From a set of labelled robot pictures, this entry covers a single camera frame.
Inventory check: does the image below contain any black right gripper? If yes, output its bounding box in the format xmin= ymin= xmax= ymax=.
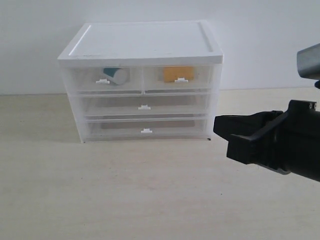
xmin=213 ymin=100 xmax=320 ymax=182

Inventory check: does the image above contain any yellow cheese wedge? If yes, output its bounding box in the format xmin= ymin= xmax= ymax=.
xmin=163 ymin=66 xmax=195 ymax=83

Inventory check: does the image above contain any white pill bottle blue label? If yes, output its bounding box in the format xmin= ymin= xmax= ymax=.
xmin=102 ymin=67 xmax=130 ymax=85

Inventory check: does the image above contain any clear bottom wide drawer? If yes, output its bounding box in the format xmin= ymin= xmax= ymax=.
xmin=83 ymin=117 xmax=213 ymax=141

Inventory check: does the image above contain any clear wide drawer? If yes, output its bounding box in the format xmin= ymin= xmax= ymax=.
xmin=83 ymin=117 xmax=213 ymax=141
xmin=79 ymin=94 xmax=217 ymax=119

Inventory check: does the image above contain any clear middle wide drawer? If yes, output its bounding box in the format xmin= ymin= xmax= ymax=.
xmin=79 ymin=94 xmax=217 ymax=119

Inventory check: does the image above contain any white plastic drawer cabinet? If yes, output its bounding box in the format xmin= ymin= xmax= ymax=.
xmin=57 ymin=20 xmax=224 ymax=143

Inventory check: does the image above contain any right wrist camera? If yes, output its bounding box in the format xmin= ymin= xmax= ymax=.
xmin=296 ymin=43 xmax=320 ymax=89

